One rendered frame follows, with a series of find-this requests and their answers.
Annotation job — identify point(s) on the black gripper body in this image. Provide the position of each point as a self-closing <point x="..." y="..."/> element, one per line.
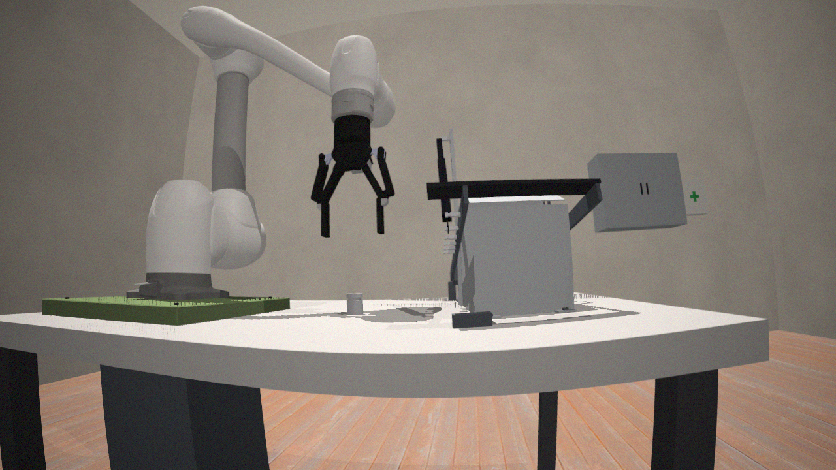
<point x="352" y="132"/>

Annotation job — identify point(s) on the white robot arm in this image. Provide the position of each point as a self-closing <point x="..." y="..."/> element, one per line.
<point x="191" y="230"/>

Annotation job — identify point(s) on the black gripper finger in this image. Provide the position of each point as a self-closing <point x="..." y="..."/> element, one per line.
<point x="322" y="197"/>
<point x="383" y="196"/>

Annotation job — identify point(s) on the grey cylinder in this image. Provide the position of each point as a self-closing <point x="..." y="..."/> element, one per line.
<point x="354" y="304"/>

